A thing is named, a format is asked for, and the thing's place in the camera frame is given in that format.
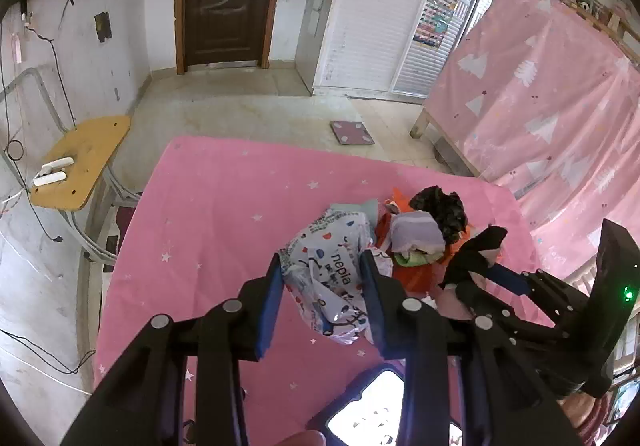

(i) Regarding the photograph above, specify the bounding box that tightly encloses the pink star tablecloth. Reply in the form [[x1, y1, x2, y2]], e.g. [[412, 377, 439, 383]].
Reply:
[[93, 136, 540, 445]]

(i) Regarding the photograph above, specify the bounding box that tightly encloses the black crumpled cloth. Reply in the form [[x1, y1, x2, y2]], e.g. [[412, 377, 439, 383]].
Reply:
[[409, 186, 468, 246]]

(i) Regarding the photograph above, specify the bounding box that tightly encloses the person's left hand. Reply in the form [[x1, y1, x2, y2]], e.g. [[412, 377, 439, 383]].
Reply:
[[276, 430, 326, 446]]

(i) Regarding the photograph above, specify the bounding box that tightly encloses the pink bathroom scale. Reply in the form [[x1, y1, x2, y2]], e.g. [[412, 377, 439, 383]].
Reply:
[[330, 121, 374, 146]]

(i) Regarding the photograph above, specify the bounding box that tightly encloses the white nepia plastic bag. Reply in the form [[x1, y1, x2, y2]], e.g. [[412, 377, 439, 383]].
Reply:
[[279, 199, 394, 345]]

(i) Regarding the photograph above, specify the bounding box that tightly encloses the pink tree pattern curtain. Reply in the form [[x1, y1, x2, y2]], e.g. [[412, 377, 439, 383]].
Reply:
[[424, 0, 639, 277]]

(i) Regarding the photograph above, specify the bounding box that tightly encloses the smartphone with lit screen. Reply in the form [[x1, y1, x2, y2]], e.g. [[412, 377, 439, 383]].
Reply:
[[305, 364, 464, 446]]

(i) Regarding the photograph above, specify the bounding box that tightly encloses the colourful wall chart poster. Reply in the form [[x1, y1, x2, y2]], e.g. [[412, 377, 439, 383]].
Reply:
[[412, 0, 460, 50]]

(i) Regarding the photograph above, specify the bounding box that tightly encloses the white louvered wardrobe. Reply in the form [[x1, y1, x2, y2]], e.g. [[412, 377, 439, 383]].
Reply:
[[312, 0, 492, 104]]

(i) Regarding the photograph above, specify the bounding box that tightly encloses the white power strip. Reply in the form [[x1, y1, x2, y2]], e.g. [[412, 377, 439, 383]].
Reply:
[[32, 157, 74, 187]]

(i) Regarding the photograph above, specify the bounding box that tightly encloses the purple folded cloth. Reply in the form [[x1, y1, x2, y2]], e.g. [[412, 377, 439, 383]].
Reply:
[[390, 211, 446, 254]]

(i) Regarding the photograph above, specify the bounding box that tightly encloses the red white striped knit cloth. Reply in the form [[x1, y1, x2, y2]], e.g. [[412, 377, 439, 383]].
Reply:
[[374, 188, 474, 292]]

